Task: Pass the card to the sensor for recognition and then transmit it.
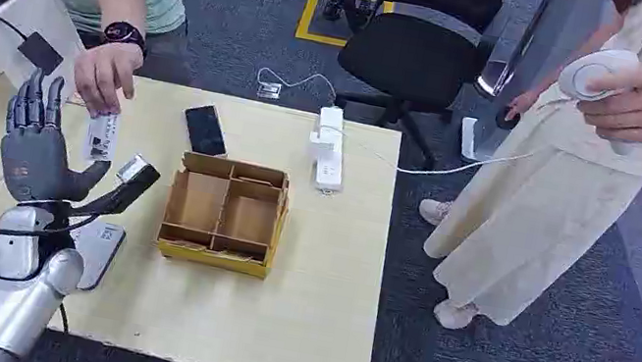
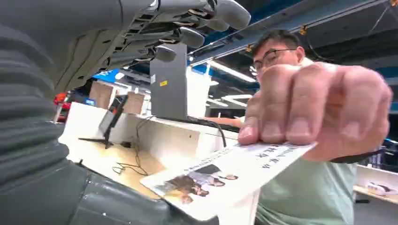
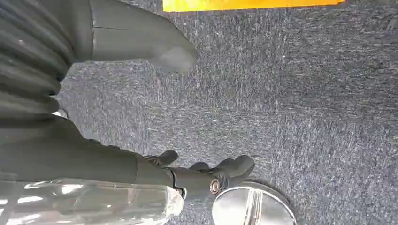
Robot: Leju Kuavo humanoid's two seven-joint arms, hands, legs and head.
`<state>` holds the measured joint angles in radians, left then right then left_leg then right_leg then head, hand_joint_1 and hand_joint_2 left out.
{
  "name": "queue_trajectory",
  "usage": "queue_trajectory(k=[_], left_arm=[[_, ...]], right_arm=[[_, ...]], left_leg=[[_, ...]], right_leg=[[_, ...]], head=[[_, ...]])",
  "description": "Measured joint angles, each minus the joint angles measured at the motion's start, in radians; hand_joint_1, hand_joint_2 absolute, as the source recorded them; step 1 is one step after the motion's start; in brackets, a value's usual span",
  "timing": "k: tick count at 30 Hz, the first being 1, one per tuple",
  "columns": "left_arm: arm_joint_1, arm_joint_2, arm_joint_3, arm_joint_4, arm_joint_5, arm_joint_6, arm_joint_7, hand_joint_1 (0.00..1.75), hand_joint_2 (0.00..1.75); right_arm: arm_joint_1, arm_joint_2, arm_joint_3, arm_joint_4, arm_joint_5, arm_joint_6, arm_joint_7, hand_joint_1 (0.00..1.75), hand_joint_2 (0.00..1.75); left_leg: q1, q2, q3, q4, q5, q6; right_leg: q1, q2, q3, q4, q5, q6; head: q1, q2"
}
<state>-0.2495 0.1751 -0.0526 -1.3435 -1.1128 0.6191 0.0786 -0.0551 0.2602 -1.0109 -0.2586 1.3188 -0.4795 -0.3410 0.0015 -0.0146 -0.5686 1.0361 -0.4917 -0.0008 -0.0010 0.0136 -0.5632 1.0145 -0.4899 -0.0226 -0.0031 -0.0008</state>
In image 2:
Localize black eyeglasses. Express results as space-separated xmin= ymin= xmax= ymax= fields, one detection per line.
xmin=253 ymin=48 xmax=296 ymax=70

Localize black phone stand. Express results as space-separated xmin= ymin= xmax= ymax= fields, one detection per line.
xmin=78 ymin=94 xmax=129 ymax=150

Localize white desk cabinet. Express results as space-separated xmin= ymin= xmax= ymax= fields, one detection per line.
xmin=59 ymin=102 xmax=240 ymax=167

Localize blue sign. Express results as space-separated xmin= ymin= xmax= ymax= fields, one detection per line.
xmin=93 ymin=68 xmax=120 ymax=83

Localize thin black cable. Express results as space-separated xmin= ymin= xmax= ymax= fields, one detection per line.
xmin=112 ymin=116 xmax=154 ymax=177

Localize person's left hand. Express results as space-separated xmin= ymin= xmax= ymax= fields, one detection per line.
xmin=237 ymin=62 xmax=393 ymax=162

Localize person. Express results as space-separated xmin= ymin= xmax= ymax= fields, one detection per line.
xmin=202 ymin=29 xmax=393 ymax=225

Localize black wristwatch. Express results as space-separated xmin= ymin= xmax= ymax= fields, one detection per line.
xmin=329 ymin=149 xmax=386 ymax=164

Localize white board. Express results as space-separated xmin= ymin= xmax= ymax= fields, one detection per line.
xmin=186 ymin=67 xmax=212 ymax=118

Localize grey laptop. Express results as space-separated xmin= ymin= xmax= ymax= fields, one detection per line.
xmin=150 ymin=43 xmax=188 ymax=121

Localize cardboard box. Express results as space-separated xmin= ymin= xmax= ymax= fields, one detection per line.
xmin=124 ymin=92 xmax=146 ymax=115
xmin=88 ymin=81 xmax=117 ymax=109

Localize red object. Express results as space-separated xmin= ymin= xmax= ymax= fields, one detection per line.
xmin=53 ymin=92 xmax=71 ymax=122

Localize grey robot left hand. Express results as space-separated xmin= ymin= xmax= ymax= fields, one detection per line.
xmin=0 ymin=0 xmax=251 ymax=225

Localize ceiling strip light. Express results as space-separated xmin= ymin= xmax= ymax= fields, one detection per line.
xmin=207 ymin=60 xmax=257 ymax=83

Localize white printed card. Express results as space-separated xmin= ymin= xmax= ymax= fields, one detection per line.
xmin=140 ymin=142 xmax=318 ymax=222

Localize black laptop cable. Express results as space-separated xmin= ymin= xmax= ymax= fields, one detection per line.
xmin=186 ymin=117 xmax=227 ymax=148

